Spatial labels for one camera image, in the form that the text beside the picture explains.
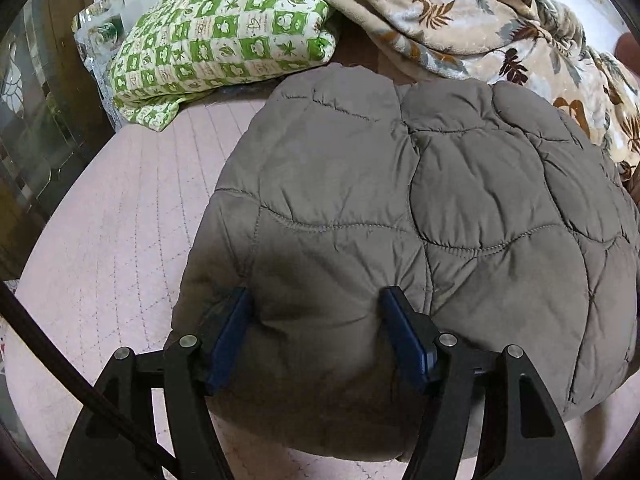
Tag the beige leaf print blanket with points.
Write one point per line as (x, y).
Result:
(475, 15)

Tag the pink quilted bed sheet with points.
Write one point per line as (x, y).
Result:
(125, 235)

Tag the grey-brown quilted jacket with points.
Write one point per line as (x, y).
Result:
(400, 210)

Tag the reddish brown cushion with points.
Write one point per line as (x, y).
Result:
(629, 46)

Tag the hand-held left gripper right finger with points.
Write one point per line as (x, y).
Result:
(407, 340)

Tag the green and white patterned pillow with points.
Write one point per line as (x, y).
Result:
(225, 35)

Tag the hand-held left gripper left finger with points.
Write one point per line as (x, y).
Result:
(227, 340)

